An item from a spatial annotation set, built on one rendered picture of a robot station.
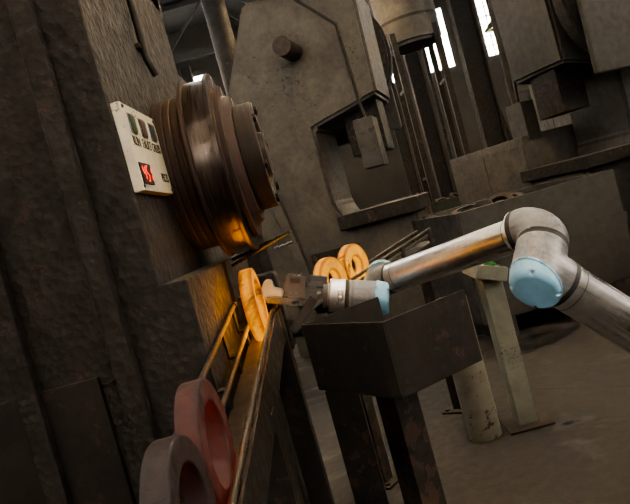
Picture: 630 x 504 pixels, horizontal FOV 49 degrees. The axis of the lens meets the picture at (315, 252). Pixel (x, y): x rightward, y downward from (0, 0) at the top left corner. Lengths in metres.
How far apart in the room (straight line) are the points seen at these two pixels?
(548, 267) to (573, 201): 2.60
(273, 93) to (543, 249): 3.22
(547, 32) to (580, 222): 1.57
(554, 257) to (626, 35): 3.61
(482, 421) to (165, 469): 1.92
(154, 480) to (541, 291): 1.06
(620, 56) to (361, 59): 1.69
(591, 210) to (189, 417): 3.53
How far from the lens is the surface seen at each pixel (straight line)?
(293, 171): 4.55
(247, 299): 1.67
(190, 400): 0.93
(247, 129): 1.73
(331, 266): 2.31
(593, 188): 4.25
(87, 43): 1.47
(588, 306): 1.66
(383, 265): 2.03
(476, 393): 2.54
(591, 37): 4.94
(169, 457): 0.77
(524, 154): 5.57
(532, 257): 1.59
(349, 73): 4.38
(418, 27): 10.61
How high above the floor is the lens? 0.92
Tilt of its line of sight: 3 degrees down
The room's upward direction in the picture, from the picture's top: 15 degrees counter-clockwise
